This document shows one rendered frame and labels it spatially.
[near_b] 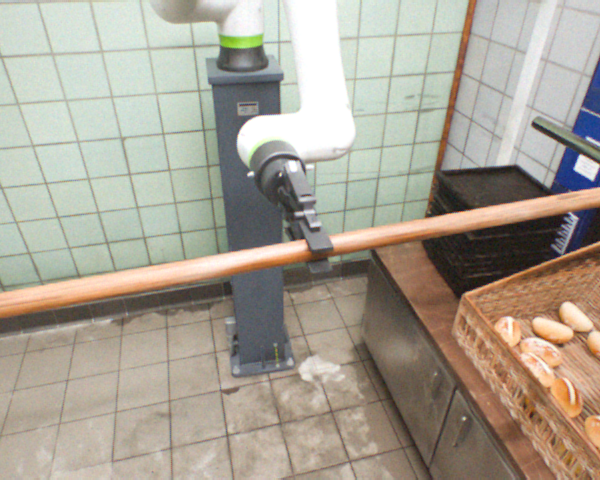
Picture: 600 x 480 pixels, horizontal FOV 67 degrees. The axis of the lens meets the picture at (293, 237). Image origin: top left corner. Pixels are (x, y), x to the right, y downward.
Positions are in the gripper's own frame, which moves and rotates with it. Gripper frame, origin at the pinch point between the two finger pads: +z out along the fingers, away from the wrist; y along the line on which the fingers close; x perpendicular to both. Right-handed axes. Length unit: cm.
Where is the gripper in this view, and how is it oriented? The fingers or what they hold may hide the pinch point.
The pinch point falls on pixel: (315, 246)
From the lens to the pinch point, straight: 62.2
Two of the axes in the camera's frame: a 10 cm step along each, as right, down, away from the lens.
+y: 0.0, 8.1, 5.8
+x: -9.7, 1.4, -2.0
